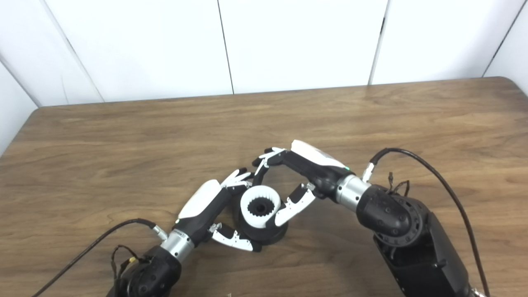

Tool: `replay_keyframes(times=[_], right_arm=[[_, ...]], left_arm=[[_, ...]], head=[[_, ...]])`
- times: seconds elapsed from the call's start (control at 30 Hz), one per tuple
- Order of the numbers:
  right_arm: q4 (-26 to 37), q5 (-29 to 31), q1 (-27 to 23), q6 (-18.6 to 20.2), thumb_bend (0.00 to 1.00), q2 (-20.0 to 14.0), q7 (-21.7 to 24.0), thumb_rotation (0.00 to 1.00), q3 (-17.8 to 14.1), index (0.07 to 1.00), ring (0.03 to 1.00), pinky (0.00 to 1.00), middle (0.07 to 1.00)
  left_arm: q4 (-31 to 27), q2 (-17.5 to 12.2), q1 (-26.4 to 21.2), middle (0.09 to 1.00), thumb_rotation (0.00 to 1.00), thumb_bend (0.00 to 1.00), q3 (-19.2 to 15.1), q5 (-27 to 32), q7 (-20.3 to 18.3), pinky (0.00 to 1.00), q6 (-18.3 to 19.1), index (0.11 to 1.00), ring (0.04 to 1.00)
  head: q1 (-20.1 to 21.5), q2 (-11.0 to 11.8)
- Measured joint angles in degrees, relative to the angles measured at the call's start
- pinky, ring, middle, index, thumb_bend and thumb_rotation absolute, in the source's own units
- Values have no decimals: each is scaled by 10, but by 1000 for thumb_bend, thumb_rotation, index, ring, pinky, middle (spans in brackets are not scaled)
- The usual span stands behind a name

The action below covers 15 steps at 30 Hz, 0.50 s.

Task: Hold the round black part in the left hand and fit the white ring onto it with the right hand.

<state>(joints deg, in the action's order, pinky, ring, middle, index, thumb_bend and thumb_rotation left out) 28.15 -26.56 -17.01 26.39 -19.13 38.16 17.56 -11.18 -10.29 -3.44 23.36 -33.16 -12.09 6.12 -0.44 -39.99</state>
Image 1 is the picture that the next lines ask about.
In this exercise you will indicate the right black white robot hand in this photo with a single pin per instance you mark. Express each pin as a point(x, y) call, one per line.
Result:
point(317, 169)

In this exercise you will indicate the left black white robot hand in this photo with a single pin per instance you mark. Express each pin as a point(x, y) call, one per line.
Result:
point(202, 202)

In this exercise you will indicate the round black plastic part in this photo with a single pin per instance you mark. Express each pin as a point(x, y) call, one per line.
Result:
point(268, 236)

